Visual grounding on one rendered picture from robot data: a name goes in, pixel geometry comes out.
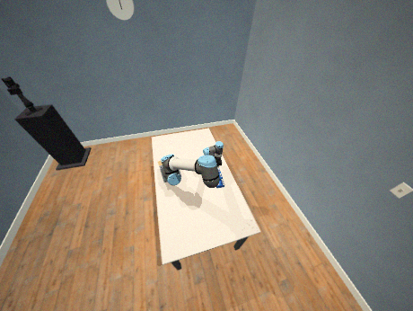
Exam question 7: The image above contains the blue bin with white labels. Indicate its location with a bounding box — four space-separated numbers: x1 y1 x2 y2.
216 167 224 188

